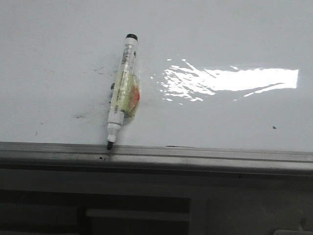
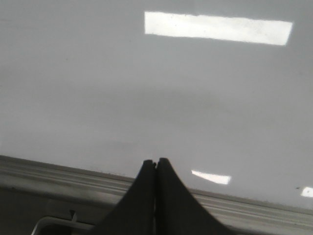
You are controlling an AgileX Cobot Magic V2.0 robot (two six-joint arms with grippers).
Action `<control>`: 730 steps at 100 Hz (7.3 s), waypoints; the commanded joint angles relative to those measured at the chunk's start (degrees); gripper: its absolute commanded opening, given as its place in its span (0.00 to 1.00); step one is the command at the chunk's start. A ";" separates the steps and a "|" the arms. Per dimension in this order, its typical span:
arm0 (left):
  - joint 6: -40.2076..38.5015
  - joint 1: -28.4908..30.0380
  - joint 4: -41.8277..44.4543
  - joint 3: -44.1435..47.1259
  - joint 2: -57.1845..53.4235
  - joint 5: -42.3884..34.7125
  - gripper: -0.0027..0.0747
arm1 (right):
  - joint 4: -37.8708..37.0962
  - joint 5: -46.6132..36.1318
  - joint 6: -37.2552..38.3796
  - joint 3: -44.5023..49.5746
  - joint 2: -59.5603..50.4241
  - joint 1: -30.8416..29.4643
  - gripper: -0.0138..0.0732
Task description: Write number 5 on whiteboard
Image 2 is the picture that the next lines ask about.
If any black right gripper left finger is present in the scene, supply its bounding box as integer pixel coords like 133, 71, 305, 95
95, 160, 156, 235

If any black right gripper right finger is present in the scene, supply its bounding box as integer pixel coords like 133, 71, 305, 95
156, 158, 235, 235

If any white object at bottom edge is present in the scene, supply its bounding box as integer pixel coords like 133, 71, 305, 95
31, 210, 94, 235

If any white whiteboard with aluminium frame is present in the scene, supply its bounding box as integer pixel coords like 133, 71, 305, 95
0, 0, 313, 235

